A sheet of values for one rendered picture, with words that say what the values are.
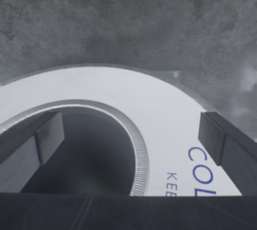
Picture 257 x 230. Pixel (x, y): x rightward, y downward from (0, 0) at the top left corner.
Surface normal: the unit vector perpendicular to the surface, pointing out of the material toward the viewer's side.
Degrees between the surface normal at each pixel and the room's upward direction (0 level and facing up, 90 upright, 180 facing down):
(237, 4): 0
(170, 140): 90
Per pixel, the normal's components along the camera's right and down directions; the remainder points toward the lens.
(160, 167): -0.04, -0.76
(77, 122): -0.02, 0.65
